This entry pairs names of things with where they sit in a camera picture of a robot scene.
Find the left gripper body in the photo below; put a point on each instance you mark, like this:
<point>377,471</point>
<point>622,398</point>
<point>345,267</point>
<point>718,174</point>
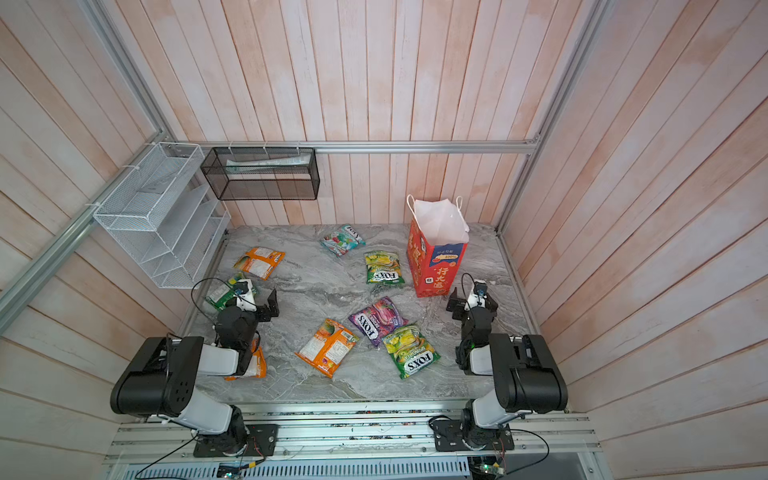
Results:
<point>267,306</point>

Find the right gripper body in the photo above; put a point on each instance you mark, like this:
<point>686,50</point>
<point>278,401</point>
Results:
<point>457,305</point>

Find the orange candy bag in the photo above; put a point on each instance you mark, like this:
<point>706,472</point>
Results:
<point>328,347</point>
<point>257,367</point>
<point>260,262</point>

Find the red paper bag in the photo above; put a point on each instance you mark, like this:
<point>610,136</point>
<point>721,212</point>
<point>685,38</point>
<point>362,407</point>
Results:
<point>437,240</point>

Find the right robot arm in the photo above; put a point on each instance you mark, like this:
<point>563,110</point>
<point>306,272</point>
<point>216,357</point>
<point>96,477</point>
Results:
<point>526,378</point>

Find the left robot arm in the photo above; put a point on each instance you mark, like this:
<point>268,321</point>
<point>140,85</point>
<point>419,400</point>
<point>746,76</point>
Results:
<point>160,381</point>

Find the orange candy bag back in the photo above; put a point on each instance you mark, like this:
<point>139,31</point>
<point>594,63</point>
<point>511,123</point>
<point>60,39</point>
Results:
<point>260,262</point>

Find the green lemon candy bag front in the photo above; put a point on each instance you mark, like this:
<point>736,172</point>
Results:
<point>410,350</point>

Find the purple berry candy bag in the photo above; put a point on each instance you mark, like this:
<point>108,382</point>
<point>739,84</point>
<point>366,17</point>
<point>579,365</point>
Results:
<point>378,320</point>

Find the green spring tea candy bag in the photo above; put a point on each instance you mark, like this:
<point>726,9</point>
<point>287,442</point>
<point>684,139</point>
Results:
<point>383,267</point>

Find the teal mint candy bag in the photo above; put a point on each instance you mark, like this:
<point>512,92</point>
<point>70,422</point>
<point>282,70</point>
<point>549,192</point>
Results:
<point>342,240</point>

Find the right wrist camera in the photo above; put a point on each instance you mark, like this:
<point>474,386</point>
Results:
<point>478,295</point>

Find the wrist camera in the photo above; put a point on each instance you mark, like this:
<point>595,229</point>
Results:
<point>244,295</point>
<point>478,295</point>

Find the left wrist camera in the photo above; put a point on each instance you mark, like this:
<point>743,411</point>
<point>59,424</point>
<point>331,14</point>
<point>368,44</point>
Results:
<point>244,295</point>

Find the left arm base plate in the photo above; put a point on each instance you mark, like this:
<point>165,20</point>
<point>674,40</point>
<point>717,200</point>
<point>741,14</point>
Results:
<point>257,440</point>

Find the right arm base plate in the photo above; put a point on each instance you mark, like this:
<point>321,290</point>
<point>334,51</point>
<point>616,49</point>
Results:
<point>452,435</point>

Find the white wire mesh shelf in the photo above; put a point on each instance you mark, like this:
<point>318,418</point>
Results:
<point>169,227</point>

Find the black mesh wall basket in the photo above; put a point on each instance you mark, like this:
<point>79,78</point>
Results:
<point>262,173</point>

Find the aluminium frame rail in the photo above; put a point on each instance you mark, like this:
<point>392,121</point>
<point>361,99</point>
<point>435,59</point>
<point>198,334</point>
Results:
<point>386,147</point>

